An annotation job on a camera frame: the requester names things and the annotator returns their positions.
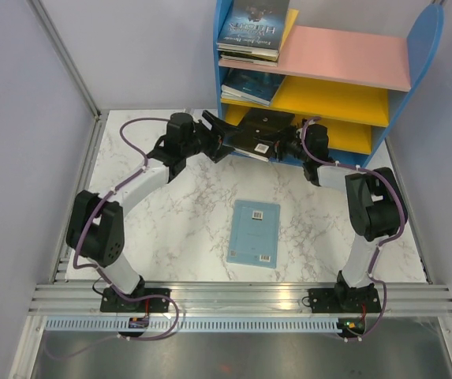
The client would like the left aluminium frame post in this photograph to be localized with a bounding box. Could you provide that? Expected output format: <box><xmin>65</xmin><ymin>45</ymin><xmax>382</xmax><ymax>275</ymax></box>
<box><xmin>27</xmin><ymin>0</ymin><xmax>102</xmax><ymax>121</ymax></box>

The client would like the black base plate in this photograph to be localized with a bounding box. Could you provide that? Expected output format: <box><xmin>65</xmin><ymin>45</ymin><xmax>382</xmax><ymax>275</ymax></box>
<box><xmin>99</xmin><ymin>287</ymin><xmax>171</xmax><ymax>313</ymax></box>
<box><xmin>308</xmin><ymin>287</ymin><xmax>382</xmax><ymax>314</ymax></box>

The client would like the aluminium mounting rail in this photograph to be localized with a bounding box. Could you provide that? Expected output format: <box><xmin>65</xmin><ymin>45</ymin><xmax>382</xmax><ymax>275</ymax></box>
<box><xmin>29</xmin><ymin>280</ymin><xmax>452</xmax><ymax>317</ymax></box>

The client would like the yellow paperback book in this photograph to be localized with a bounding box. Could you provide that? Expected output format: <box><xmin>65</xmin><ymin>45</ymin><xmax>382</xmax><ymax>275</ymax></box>
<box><xmin>219</xmin><ymin>8</ymin><xmax>301</xmax><ymax>62</ymax></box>

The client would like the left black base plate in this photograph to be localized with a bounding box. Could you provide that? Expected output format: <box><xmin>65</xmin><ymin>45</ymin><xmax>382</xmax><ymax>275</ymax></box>
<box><xmin>99</xmin><ymin>287</ymin><xmax>171</xmax><ymax>313</ymax></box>

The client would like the dark Wuthering Heights book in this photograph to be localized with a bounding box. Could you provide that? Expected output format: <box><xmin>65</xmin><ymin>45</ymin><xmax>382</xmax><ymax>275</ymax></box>
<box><xmin>217</xmin><ymin>1</ymin><xmax>290</xmax><ymax>56</ymax></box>

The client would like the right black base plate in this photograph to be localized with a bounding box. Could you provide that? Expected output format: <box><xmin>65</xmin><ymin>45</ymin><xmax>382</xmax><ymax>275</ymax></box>
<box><xmin>308</xmin><ymin>287</ymin><xmax>382</xmax><ymax>314</ymax></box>

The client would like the black notebook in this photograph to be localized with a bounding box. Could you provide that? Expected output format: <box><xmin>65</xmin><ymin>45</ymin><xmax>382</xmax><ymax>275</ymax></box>
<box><xmin>226</xmin><ymin>108</ymin><xmax>295</xmax><ymax>162</ymax></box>

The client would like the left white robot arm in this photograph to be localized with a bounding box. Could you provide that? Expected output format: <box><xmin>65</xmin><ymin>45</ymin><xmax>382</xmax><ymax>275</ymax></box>
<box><xmin>65</xmin><ymin>111</ymin><xmax>241</xmax><ymax>312</ymax></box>

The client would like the green gold fantasy book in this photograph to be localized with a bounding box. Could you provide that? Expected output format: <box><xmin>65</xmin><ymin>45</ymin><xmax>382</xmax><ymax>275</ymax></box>
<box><xmin>219</xmin><ymin>51</ymin><xmax>278</xmax><ymax>67</ymax></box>

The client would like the light blue slotted cable duct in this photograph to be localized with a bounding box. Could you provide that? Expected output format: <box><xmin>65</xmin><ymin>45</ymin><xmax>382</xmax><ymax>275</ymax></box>
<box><xmin>43</xmin><ymin>314</ymin><xmax>368</xmax><ymax>333</ymax></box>

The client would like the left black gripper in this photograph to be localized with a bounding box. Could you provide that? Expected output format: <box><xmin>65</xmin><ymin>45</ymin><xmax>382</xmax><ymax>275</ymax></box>
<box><xmin>182</xmin><ymin>111</ymin><xmax>243</xmax><ymax>163</ymax></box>

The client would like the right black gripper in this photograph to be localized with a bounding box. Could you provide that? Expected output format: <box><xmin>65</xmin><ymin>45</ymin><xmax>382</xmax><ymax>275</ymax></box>
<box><xmin>254</xmin><ymin>124</ymin><xmax>310</xmax><ymax>163</ymax></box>

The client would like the blue shelf with coloured boards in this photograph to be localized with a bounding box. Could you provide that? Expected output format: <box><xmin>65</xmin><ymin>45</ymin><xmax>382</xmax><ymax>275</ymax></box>
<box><xmin>213</xmin><ymin>4</ymin><xmax>444</xmax><ymax>166</ymax></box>

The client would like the teal blue book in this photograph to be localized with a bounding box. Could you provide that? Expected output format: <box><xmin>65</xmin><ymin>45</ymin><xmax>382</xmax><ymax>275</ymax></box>
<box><xmin>221</xmin><ymin>69</ymin><xmax>286</xmax><ymax>107</ymax></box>

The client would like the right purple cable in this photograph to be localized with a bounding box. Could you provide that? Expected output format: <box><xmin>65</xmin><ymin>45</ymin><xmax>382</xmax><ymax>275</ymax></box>
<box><xmin>300</xmin><ymin>115</ymin><xmax>406</xmax><ymax>340</ymax></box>

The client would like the light blue thin book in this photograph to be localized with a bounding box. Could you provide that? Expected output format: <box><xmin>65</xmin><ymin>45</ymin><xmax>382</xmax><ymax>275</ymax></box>
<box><xmin>226</xmin><ymin>200</ymin><xmax>281</xmax><ymax>269</ymax></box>

